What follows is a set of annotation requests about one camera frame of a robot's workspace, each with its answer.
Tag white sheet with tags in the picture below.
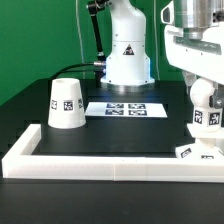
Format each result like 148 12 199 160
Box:
85 102 167 118

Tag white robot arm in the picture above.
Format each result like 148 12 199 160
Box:
103 0 224 109

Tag white lamp bulb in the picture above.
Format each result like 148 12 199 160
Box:
190 78 222 131

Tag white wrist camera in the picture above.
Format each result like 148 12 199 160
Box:
160 0 174 25

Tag white lamp shade cone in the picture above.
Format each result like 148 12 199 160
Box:
48 78 86 129

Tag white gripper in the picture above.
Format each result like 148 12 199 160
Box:
164 24 224 109

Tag white U-shaped fence frame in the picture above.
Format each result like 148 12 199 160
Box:
2 124 224 183

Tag black cable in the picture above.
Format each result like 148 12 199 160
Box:
49 61 108 81

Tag white lamp base with tags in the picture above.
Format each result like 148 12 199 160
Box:
175 124 224 160

